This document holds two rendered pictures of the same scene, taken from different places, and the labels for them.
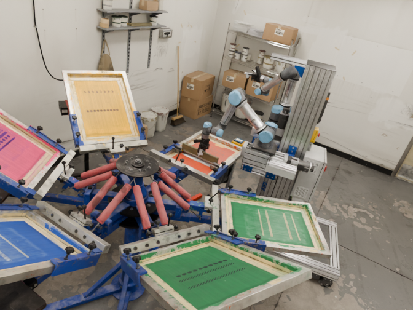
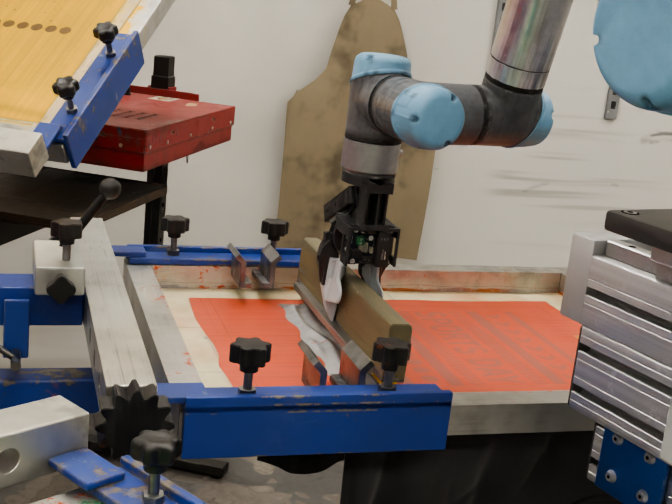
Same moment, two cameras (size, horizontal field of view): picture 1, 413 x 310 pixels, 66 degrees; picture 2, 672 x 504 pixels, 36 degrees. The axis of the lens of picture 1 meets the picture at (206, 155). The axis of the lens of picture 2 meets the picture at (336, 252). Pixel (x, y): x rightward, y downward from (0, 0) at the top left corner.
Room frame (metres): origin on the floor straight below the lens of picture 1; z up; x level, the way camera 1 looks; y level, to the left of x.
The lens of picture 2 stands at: (1.76, -0.91, 1.43)
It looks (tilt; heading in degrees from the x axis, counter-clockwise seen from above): 14 degrees down; 47
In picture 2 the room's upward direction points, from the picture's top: 6 degrees clockwise
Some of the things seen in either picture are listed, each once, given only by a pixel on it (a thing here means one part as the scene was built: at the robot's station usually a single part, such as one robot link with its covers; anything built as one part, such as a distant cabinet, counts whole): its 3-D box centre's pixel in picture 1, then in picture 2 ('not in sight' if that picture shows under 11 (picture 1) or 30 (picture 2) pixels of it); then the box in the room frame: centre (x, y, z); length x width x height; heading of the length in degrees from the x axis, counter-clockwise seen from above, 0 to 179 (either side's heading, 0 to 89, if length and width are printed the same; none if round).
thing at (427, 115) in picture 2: (217, 131); (428, 113); (2.69, -0.06, 1.30); 0.11 x 0.11 x 0.08; 73
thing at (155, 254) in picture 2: (169, 150); (222, 271); (2.72, 0.37, 0.97); 0.30 x 0.05 x 0.07; 155
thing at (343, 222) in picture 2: (204, 143); (365, 218); (2.70, 0.04, 1.14); 0.09 x 0.08 x 0.12; 65
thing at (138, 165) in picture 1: (132, 230); not in sight; (1.86, 0.46, 0.67); 0.39 x 0.39 x 1.35
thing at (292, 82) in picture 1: (289, 91); not in sight; (3.27, -0.71, 1.63); 0.15 x 0.12 x 0.55; 142
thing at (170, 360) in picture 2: (205, 153); (424, 332); (2.82, 0.01, 0.97); 0.79 x 0.58 x 0.04; 155
